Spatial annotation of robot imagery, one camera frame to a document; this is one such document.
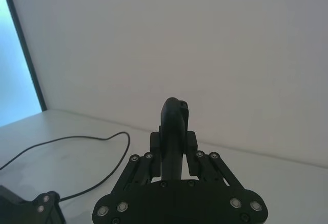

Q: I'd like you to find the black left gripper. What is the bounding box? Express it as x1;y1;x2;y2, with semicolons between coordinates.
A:
0;185;66;224

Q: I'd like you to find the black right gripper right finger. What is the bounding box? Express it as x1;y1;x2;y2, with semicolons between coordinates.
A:
184;131;247;197

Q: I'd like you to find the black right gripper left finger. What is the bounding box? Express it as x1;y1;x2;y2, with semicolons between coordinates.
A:
110;131;162;197

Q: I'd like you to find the thin black cable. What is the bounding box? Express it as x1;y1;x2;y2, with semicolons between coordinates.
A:
0;131;131;200

